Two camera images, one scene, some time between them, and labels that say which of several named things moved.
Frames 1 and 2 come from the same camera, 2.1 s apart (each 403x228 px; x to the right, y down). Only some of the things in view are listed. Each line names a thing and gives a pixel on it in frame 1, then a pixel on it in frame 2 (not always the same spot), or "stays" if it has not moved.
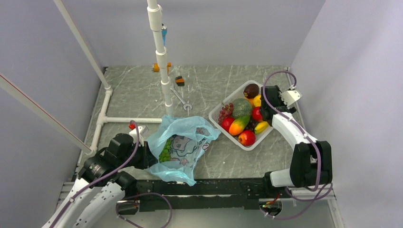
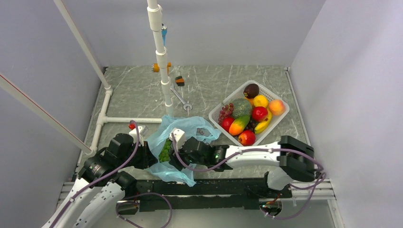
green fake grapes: [165, 155] stays
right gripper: [279, 92] -> [173, 162]
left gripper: [148, 159] stays
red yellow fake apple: [246, 137] stays
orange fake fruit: [238, 124] stays
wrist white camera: [290, 97] -> [179, 136]
